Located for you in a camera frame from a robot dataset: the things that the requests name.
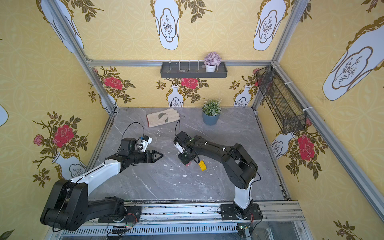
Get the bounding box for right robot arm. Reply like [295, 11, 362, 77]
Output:
[174, 132, 258, 210]

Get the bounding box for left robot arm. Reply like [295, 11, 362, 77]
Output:
[40, 138, 164, 231]

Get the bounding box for yellow lego brick right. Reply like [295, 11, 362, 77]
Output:
[199, 160, 207, 172]

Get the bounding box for green plant blue pot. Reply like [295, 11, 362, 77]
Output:
[202, 99, 222, 126]

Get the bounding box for purple flower white pot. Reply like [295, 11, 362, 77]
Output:
[204, 52, 222, 73]

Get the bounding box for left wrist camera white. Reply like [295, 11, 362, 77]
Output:
[140, 135, 153, 153]

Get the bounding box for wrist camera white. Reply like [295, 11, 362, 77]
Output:
[175, 143, 184, 153]
[140, 135, 153, 153]

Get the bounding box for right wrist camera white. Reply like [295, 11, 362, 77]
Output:
[175, 143, 184, 153]

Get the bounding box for left camera cable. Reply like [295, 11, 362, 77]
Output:
[121, 121, 145, 145]

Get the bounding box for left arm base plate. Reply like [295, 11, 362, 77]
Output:
[98, 206, 142, 224]

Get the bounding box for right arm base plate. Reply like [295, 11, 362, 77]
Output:
[219, 203, 262, 221]

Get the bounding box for grey wall shelf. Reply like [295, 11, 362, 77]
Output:
[160, 61, 228, 79]

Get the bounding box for black wire basket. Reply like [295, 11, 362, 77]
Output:
[255, 66, 307, 134]

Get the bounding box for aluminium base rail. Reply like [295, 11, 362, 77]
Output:
[45, 201, 313, 240]

